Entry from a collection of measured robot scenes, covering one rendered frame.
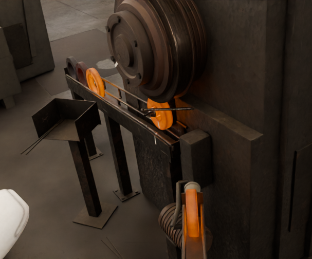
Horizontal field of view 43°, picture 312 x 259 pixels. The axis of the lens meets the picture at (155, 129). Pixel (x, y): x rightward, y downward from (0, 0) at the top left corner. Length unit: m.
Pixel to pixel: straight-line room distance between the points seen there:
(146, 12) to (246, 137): 0.54
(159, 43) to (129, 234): 1.23
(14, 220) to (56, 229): 1.55
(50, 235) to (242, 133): 1.42
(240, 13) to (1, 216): 0.88
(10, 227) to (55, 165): 2.09
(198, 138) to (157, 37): 0.41
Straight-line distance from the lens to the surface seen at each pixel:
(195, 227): 1.26
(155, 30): 1.38
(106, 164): 2.83
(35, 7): 4.42
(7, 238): 0.89
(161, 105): 1.61
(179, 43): 1.35
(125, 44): 1.45
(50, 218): 2.52
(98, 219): 2.40
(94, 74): 2.25
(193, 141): 1.48
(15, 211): 0.89
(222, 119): 1.46
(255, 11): 1.23
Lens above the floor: 1.62
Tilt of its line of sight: 31 degrees down
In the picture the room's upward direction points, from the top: 8 degrees counter-clockwise
